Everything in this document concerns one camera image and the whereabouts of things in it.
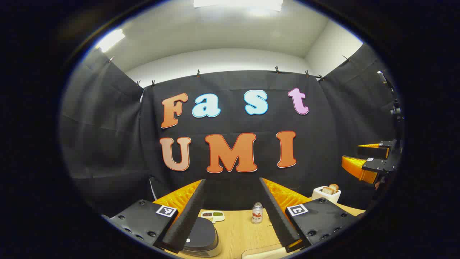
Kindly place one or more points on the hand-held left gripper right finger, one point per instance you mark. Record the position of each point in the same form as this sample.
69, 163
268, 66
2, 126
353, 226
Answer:
276, 216

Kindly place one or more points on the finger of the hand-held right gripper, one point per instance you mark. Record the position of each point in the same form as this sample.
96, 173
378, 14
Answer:
359, 169
375, 150

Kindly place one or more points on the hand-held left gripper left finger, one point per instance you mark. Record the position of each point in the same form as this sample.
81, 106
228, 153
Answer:
187, 216

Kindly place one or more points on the black and silver rice cooker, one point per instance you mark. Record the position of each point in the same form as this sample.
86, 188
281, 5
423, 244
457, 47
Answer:
205, 233

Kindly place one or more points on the clear plastic bottle red label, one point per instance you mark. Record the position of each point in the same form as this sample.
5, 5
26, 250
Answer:
257, 215

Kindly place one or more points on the white divided dish of beans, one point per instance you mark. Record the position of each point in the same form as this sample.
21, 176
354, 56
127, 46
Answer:
212, 215

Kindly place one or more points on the toasted bread slice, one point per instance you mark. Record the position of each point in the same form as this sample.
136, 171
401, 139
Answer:
327, 190
335, 186

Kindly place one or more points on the white toaster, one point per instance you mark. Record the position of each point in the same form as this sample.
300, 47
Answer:
323, 197

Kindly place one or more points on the black backdrop cloth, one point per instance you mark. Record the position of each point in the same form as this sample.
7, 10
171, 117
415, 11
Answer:
107, 144

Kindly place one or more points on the ceiling light panel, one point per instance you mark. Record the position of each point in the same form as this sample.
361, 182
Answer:
109, 39
237, 3

